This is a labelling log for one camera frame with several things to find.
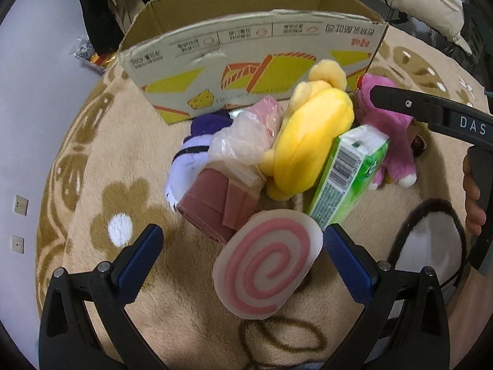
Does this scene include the black white plush slipper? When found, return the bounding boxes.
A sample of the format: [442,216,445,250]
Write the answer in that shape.
[387,199,466,303]

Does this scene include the beige patterned rug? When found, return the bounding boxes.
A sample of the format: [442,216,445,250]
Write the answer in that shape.
[35,28,490,369]

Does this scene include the pink cloth in plastic bag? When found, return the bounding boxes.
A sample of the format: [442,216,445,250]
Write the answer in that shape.
[177,96,283,244]

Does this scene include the pink spiral fishcake pillow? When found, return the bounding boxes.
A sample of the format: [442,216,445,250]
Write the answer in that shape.
[212,209,324,320]

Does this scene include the pink plush toy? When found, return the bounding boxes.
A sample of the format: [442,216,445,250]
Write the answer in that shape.
[355,74,417,190]

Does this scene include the green tissue pack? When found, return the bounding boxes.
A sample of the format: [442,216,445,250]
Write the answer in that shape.
[307,125,389,230]

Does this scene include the snack bags by wall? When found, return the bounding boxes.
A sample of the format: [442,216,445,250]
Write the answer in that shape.
[73,39,116,73]

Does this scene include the white wall socket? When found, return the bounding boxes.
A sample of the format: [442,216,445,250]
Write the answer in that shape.
[11,236,24,254]
[13,195,28,216]

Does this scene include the yellow plush toy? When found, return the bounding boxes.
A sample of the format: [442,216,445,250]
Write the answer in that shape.
[259,59,354,201]

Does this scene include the person's right hand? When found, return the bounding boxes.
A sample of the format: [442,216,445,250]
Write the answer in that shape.
[463,154,486,236]

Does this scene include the open cardboard box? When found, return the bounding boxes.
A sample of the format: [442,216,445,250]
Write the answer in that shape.
[118,0,388,124]

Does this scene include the purple plush doll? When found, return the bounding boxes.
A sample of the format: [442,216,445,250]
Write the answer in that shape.
[165,110,233,211]

